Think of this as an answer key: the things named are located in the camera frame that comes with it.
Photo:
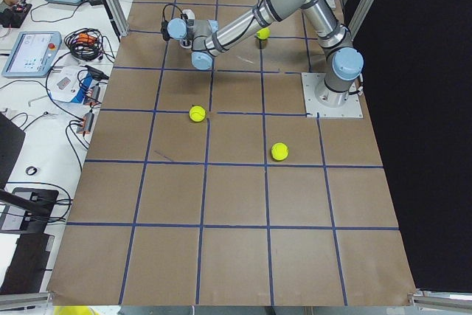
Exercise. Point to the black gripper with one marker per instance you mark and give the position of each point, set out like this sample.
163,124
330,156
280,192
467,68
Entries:
186,43

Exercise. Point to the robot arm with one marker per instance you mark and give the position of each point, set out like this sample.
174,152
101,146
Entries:
207,40

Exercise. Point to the front tennis ball on tape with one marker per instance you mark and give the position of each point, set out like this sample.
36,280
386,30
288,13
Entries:
197,113

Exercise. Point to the centre tennis ball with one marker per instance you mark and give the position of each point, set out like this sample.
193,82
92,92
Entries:
263,34

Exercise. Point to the tennis ball near base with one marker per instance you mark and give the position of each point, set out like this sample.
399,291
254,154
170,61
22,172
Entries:
279,151

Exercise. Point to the left teach pendant near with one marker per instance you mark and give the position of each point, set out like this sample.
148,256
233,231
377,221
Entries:
32,55

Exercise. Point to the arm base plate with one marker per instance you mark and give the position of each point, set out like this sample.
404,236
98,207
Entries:
320,102

